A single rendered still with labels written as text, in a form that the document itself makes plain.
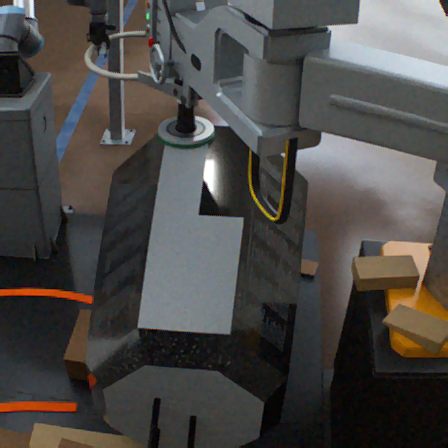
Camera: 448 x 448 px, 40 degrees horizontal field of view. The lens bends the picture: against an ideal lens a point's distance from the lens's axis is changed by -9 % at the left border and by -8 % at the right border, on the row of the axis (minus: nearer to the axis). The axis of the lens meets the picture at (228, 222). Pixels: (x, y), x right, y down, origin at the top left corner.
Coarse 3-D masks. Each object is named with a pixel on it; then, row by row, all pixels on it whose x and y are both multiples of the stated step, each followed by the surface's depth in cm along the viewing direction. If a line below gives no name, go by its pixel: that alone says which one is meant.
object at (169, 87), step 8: (144, 72) 268; (144, 80) 268; (152, 80) 257; (168, 80) 269; (160, 88) 250; (168, 88) 241; (176, 88) 233; (176, 96) 235; (184, 96) 219; (192, 96) 220; (184, 104) 221; (192, 104) 221
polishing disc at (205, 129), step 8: (168, 120) 256; (176, 120) 256; (200, 120) 257; (160, 128) 251; (168, 128) 251; (200, 128) 252; (208, 128) 252; (160, 136) 248; (168, 136) 246; (176, 136) 246; (184, 136) 246; (192, 136) 246; (200, 136) 247; (208, 136) 247; (184, 144) 244; (192, 144) 244
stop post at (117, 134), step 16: (112, 0) 352; (112, 16) 358; (112, 32) 365; (112, 48) 371; (112, 64) 378; (112, 80) 385; (112, 96) 391; (112, 112) 398; (112, 128) 405; (112, 144) 405; (128, 144) 405
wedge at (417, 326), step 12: (396, 312) 183; (408, 312) 182; (420, 312) 181; (384, 324) 180; (396, 324) 178; (408, 324) 177; (420, 324) 176; (432, 324) 176; (444, 324) 175; (408, 336) 176; (420, 336) 172; (432, 336) 171; (444, 336) 170; (432, 348) 171
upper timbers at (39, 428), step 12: (36, 432) 209; (48, 432) 210; (60, 432) 210; (72, 432) 211; (84, 432) 211; (96, 432) 212; (36, 444) 205; (48, 444) 206; (96, 444) 208; (108, 444) 208; (120, 444) 209
